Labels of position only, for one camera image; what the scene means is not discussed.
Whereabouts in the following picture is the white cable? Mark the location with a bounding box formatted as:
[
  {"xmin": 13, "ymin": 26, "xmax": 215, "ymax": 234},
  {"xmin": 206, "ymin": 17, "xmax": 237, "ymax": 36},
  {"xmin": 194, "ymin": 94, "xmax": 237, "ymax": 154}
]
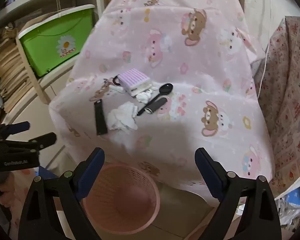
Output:
[{"xmin": 262, "ymin": 17, "xmax": 288, "ymax": 80}]

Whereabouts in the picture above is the purple tissue pack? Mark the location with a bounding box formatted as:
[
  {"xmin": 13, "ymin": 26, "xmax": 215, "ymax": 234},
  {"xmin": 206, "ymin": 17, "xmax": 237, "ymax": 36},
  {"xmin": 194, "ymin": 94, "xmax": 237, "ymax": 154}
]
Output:
[{"xmin": 117, "ymin": 69, "xmax": 152, "ymax": 97}]

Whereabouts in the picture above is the pink plastic mesh basket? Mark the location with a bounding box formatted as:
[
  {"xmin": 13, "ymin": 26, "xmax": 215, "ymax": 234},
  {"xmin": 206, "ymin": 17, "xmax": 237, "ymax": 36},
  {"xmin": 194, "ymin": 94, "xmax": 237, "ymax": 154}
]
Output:
[{"xmin": 82, "ymin": 164, "xmax": 161, "ymax": 235}]

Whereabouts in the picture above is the black strip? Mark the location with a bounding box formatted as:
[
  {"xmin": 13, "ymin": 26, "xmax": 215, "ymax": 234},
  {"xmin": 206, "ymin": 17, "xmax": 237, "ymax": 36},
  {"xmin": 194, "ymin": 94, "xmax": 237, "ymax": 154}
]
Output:
[{"xmin": 94, "ymin": 99, "xmax": 108, "ymax": 136}]

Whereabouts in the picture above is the blue plastic item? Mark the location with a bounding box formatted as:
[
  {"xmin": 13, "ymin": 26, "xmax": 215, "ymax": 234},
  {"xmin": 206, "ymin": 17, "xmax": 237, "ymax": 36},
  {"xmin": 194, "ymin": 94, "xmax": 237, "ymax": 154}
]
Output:
[{"xmin": 39, "ymin": 166, "xmax": 56, "ymax": 178}]

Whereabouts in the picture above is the blue and silver wrapper pile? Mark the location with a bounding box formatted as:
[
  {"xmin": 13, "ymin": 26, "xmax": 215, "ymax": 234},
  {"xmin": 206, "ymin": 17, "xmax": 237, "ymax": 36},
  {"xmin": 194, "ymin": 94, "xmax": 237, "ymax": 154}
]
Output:
[{"xmin": 275, "ymin": 185, "xmax": 300, "ymax": 230}]

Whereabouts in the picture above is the large white tissue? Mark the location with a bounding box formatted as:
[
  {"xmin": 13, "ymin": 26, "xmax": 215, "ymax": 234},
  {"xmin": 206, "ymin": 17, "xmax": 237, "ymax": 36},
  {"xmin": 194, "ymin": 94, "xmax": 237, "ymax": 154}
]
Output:
[{"xmin": 107, "ymin": 102, "xmax": 139, "ymax": 131}]

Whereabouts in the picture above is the small white tissue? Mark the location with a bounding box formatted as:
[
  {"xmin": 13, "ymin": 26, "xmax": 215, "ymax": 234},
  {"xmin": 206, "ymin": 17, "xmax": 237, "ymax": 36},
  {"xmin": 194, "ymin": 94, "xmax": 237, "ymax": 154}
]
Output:
[{"xmin": 136, "ymin": 87, "xmax": 157, "ymax": 103}]

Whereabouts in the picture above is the green plastic storage box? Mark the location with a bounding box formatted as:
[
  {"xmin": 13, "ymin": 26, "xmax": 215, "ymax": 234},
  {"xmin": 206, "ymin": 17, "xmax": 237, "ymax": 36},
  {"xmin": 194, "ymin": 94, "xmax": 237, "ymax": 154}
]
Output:
[{"xmin": 17, "ymin": 4, "xmax": 96, "ymax": 78}]

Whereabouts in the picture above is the black cylinder tube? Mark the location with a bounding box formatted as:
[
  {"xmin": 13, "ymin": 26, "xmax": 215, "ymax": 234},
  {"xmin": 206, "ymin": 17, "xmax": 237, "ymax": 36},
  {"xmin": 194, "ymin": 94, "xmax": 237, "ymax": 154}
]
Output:
[{"xmin": 144, "ymin": 97, "xmax": 167, "ymax": 114}]

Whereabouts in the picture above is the pink cartoon printed bedsheet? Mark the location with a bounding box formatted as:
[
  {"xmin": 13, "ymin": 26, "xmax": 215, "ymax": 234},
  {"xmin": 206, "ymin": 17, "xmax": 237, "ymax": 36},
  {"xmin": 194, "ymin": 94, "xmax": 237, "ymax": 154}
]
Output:
[{"xmin": 49, "ymin": 0, "xmax": 274, "ymax": 198}]

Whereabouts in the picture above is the pink printed clothing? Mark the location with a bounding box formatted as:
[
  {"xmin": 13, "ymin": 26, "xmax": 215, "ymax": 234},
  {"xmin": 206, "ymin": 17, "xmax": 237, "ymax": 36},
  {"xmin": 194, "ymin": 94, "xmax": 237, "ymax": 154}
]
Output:
[{"xmin": 0, "ymin": 169, "xmax": 40, "ymax": 230}]

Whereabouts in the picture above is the black plastic spoon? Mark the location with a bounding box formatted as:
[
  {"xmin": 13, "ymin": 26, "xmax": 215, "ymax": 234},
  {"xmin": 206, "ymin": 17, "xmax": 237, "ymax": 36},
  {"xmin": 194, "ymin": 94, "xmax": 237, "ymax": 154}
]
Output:
[{"xmin": 137, "ymin": 83, "xmax": 174, "ymax": 117}]

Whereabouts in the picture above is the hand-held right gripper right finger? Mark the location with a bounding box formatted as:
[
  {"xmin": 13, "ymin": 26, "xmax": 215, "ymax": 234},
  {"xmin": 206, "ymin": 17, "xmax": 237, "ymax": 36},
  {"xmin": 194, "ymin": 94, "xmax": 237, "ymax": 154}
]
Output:
[{"xmin": 194, "ymin": 147, "xmax": 282, "ymax": 240}]

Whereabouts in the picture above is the floral printed blanket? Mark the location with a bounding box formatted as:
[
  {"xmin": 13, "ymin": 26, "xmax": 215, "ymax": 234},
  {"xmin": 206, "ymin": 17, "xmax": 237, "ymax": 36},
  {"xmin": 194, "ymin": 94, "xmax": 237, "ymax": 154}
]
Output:
[{"xmin": 254, "ymin": 16, "xmax": 300, "ymax": 200}]

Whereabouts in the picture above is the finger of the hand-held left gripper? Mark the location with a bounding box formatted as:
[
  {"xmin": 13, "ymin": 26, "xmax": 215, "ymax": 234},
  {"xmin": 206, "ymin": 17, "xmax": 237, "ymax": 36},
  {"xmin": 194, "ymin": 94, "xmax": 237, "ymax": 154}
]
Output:
[
  {"xmin": 4, "ymin": 132, "xmax": 57, "ymax": 154},
  {"xmin": 0, "ymin": 121, "xmax": 31, "ymax": 141}
]

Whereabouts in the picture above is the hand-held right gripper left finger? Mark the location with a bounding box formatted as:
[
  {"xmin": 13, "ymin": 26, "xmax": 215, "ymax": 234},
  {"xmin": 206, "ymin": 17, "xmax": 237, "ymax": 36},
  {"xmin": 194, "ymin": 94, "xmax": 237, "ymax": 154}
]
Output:
[{"xmin": 18, "ymin": 147, "xmax": 105, "ymax": 240}]

